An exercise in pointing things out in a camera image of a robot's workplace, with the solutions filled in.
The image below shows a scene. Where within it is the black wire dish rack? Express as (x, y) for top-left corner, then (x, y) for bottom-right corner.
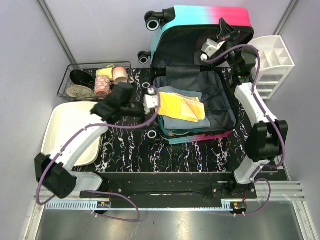
(57, 61), (132, 102)

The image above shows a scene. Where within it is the patterned pink mug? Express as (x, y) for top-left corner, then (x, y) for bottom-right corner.
(94, 75), (111, 98)

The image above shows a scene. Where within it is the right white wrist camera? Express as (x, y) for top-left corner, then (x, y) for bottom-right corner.
(200, 38), (225, 62)

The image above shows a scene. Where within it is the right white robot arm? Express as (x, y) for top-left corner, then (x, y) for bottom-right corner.
(217, 18), (289, 199)

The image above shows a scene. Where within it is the black bowl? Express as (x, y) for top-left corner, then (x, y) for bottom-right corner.
(69, 69), (95, 87)

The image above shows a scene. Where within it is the blue folded cloth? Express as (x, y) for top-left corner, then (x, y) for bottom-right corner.
(156, 86), (211, 130)

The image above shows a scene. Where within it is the black marble pattern mat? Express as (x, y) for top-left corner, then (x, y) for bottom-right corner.
(71, 67), (278, 173)

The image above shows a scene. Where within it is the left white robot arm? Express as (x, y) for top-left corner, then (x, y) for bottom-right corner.
(34, 82), (158, 205)

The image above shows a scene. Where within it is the pink and teal kids suitcase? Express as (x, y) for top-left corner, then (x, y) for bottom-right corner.
(137, 5), (254, 145)

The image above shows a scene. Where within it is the teal folded cloth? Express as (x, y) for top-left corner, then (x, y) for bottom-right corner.
(157, 115), (211, 137)

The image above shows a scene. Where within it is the yellow mug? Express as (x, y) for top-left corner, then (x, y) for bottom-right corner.
(96, 64), (115, 80)

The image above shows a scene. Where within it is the aluminium frame rail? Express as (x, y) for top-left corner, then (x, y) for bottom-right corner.
(43, 181), (305, 212)

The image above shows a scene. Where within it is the white drawer organizer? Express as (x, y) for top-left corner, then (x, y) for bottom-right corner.
(249, 35), (295, 100)

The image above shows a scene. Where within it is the plain pink mug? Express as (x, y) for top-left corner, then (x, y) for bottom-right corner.
(112, 67), (134, 85)

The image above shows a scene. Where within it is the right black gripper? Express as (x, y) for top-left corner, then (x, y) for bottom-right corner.
(213, 18), (241, 73)

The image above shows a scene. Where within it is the white plastic basin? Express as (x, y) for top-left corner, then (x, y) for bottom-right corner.
(41, 101), (101, 168)

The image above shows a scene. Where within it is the yellow towel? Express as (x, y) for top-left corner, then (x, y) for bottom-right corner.
(158, 92), (206, 123)

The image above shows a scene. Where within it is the speckled grey plate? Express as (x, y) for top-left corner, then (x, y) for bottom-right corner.
(65, 85), (94, 99)

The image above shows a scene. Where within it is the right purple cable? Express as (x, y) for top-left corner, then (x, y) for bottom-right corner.
(203, 44), (286, 218)

